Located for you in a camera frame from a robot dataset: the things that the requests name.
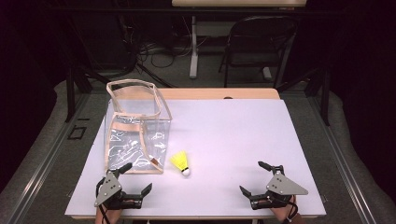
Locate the person's left hand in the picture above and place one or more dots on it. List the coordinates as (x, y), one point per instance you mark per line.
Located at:
(109, 215)

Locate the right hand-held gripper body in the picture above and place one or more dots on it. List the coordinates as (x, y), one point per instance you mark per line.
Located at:
(283, 186)

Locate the white desk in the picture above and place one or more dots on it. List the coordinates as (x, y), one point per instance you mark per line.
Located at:
(236, 3)

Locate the yellow shuttlecock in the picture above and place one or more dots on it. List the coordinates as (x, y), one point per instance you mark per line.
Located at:
(180, 160)

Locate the transparent bag with beige trim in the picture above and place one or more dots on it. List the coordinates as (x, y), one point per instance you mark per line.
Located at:
(137, 140)

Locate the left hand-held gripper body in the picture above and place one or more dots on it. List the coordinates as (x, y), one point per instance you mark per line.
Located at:
(109, 186)

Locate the black folding chair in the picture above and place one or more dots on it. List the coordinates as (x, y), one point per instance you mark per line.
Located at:
(264, 31)

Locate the person's right hand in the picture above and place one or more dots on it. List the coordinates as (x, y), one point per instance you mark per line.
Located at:
(281, 212)

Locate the wooden table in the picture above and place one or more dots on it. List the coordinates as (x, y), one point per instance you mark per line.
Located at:
(202, 93)

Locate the metal floor rail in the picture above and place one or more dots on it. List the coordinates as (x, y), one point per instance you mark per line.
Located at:
(342, 168)
(46, 161)

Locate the black metal stand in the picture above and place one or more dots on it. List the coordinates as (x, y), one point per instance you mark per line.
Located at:
(70, 93)
(325, 96)

